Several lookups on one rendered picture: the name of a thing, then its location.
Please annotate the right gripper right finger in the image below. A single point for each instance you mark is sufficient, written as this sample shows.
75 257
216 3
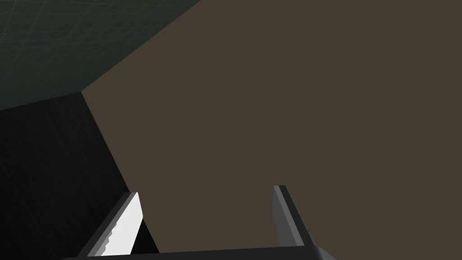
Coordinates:
290 224

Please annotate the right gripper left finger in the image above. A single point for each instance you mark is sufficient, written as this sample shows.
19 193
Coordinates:
121 229

